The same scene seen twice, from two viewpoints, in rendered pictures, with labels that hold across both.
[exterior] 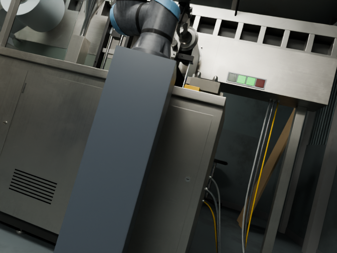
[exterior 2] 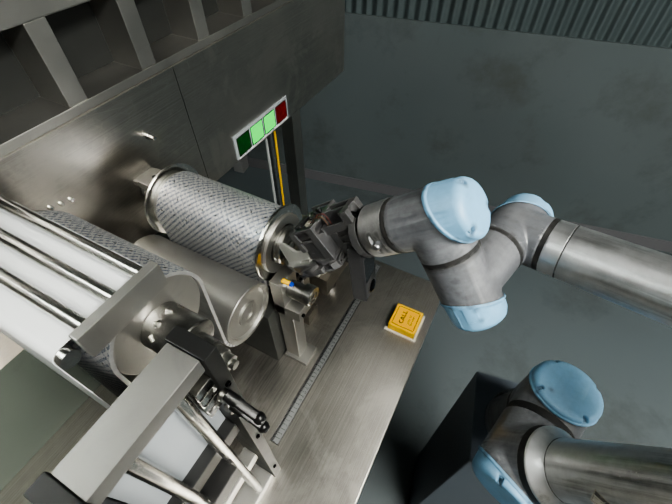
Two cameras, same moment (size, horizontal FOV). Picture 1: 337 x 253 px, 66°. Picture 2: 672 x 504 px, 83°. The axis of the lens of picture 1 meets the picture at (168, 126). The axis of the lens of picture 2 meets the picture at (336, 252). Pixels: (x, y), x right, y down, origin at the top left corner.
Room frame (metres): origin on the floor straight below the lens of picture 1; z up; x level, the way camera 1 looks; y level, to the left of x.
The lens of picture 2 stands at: (1.23, 0.46, 1.77)
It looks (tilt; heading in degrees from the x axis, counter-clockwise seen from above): 50 degrees down; 285
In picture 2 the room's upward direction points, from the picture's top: straight up
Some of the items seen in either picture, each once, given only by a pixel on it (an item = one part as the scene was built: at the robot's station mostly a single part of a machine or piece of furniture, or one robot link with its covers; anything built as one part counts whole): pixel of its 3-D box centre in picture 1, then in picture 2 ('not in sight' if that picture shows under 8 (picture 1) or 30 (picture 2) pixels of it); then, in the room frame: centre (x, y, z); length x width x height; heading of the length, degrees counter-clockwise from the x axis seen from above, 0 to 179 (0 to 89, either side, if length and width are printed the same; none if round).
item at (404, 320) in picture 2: (192, 90); (405, 320); (1.18, -0.06, 0.91); 0.07 x 0.07 x 0.02; 77
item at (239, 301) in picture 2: not in sight; (195, 286); (1.59, 0.13, 1.18); 0.26 x 0.12 x 0.12; 167
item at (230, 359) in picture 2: not in sight; (216, 354); (1.42, 0.30, 1.34); 0.06 x 0.03 x 0.03; 167
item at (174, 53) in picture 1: (169, 67); (297, 321); (1.41, 0.09, 1.05); 0.06 x 0.05 x 0.31; 167
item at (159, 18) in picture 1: (160, 18); (553, 402); (0.91, 0.13, 1.07); 0.13 x 0.12 x 0.14; 61
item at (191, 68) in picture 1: (191, 70); not in sight; (1.55, -0.04, 1.11); 0.23 x 0.01 x 0.18; 167
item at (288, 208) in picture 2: (185, 38); (280, 242); (1.44, 0.04, 1.25); 0.15 x 0.01 x 0.15; 77
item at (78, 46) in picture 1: (82, 36); not in sight; (1.71, 0.72, 1.19); 0.14 x 0.14 x 0.57
